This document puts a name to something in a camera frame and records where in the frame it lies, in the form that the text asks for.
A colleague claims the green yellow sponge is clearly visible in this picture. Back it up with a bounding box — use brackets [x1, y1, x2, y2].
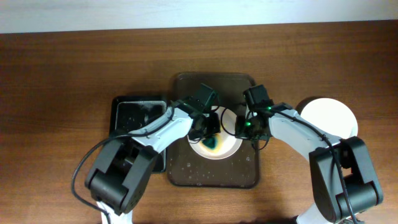
[200, 134, 222, 154]

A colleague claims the white plate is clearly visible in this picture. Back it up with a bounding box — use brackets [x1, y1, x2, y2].
[188, 109, 243, 160]
[297, 98, 358, 139]

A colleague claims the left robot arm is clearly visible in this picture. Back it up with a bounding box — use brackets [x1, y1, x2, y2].
[85, 84, 220, 223]

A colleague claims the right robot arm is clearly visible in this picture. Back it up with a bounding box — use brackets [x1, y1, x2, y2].
[234, 85, 384, 223]

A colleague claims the brown plastic serving tray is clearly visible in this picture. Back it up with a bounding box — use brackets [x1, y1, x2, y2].
[166, 72, 260, 189]

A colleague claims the black soapy water tray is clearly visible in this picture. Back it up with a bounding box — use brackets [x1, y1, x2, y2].
[109, 96, 167, 174]

